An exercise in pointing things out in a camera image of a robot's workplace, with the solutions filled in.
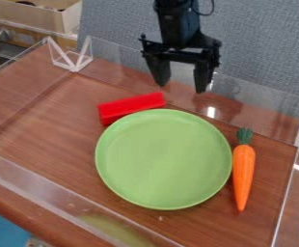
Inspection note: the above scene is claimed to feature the cardboard box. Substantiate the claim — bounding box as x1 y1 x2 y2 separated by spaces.
0 0 82 33

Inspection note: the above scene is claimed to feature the green round plate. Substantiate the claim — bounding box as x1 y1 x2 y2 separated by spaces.
94 109 232 210

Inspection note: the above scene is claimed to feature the orange toy carrot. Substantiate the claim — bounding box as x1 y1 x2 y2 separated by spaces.
232 128 255 211

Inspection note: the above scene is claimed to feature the wooden shelf with knob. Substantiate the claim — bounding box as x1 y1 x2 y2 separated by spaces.
0 19 77 65

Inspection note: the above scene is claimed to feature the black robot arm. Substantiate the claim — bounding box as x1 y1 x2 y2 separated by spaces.
139 0 221 94

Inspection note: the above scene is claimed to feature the black cable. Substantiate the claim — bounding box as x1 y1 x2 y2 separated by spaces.
192 0 216 17

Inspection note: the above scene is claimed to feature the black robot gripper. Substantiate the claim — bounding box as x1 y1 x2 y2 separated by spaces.
139 32 221 94

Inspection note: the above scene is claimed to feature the clear acrylic enclosure wall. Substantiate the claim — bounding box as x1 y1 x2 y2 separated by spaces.
0 41 299 247

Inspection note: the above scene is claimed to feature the red wedge block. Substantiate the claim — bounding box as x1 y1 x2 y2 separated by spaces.
97 93 167 125

